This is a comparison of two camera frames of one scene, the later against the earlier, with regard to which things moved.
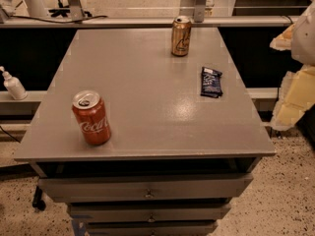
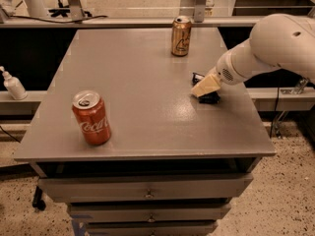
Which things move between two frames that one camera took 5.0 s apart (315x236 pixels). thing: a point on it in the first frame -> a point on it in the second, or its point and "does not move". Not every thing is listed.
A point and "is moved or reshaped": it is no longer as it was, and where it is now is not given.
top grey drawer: x=136 y=187 does not move
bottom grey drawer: x=153 y=228 does not move
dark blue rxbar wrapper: x=211 y=83 is moved or reshaped
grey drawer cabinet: x=173 y=160 does not move
